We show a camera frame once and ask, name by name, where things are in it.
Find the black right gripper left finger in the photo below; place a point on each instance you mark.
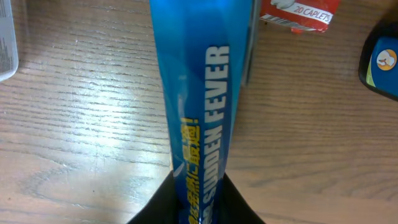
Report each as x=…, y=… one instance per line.
x=162, y=208

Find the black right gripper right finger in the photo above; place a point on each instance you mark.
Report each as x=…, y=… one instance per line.
x=233, y=208

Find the blue Cool Fever box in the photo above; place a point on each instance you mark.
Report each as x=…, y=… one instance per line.
x=204, y=49

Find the red Panadol ActiFast box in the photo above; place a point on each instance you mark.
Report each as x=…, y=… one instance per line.
x=300, y=15

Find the clear plastic container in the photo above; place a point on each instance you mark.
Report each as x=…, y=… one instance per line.
x=9, y=53

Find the small dark medicine bottle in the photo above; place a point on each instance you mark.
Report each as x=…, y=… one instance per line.
x=378, y=61

